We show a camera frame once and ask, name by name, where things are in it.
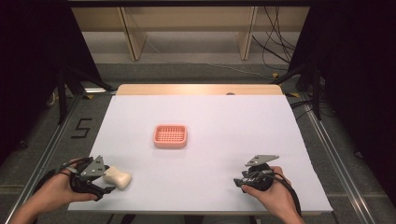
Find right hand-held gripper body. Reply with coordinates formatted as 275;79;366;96
244;154;280;192

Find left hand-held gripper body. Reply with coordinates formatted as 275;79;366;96
69;155;106;202

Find cream soap bar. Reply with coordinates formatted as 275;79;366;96
102;165;133;190

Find person's right hand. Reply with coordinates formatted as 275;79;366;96
240;165;299;217

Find person's left hand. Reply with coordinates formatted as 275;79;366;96
36;158;99;213

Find white table cover sheet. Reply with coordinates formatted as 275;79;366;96
67;94;334;215

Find pink soap dish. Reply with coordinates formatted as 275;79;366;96
152;123;189;149

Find black metal stand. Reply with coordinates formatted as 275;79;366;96
55;63;117;126
273;60;325;121

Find black curtain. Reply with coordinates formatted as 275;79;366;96
0;0;104;166
288;0;396;200

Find beige wooden shelf unit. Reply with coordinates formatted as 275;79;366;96
70;6;311;62

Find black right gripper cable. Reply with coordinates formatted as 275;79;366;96
270;172;303;218

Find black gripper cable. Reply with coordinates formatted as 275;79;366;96
270;172;303;218
32;156;93;195

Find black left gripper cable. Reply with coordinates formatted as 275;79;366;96
32;156;93;195

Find aluminium floor rail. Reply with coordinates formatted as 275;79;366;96
300;92;379;224
3;87;108;224

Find thin white floor cable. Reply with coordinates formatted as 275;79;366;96
145;39;276;80

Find black hanging cables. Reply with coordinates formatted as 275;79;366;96
251;6;297;65

